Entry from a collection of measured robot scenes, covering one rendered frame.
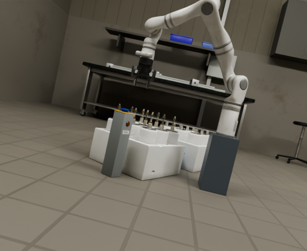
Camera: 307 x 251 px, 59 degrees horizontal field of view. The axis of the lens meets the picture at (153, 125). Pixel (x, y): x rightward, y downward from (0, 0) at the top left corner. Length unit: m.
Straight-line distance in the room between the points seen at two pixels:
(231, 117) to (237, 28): 3.67
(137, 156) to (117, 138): 0.16
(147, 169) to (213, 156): 0.35
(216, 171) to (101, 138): 0.65
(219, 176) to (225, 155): 0.12
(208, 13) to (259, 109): 3.68
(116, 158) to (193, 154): 0.68
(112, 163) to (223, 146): 0.57
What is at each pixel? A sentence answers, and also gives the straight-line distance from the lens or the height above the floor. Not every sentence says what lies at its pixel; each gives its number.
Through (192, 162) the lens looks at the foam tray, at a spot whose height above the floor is 0.07.
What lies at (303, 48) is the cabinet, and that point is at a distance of 4.97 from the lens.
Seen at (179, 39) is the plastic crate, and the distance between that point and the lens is 4.49.
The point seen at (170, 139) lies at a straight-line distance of 1.59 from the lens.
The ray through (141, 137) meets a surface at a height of 0.20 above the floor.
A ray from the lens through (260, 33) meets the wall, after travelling 5.12.
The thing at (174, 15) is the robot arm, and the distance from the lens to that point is 1.46.
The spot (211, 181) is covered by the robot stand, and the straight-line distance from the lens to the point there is 1.48.
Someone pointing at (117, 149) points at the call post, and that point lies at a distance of 1.29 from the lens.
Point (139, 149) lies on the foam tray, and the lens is 1.37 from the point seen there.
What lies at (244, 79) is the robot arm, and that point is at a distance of 1.50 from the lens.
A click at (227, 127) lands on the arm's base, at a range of 1.47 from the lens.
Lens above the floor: 0.37
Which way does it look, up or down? 4 degrees down
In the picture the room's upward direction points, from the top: 13 degrees clockwise
